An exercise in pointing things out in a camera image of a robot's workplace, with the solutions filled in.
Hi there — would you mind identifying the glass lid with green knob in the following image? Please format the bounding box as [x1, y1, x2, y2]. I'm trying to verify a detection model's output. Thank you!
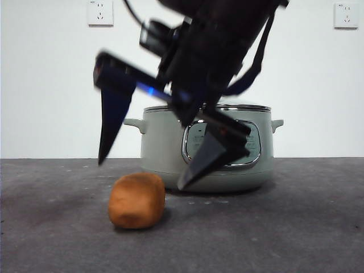
[143, 96, 272, 112]

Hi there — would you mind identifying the brown potato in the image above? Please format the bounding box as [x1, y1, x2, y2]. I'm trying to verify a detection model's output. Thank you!
[107, 172, 166, 230]

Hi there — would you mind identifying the pale green electric pot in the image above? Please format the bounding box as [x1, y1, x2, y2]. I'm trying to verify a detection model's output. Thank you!
[123, 104, 284, 194]

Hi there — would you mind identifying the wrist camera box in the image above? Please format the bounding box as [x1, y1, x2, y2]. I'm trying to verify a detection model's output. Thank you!
[139, 17, 185, 59]

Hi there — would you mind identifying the black camera cable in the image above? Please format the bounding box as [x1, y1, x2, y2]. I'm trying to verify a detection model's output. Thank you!
[122, 0, 146, 28]

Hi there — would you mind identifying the white wall socket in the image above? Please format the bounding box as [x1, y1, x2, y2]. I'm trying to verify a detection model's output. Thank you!
[333, 2, 359, 30]
[87, 0, 114, 28]

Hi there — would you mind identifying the black sleeved arm cable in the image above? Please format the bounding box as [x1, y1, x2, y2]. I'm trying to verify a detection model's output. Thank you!
[224, 11, 275, 96]

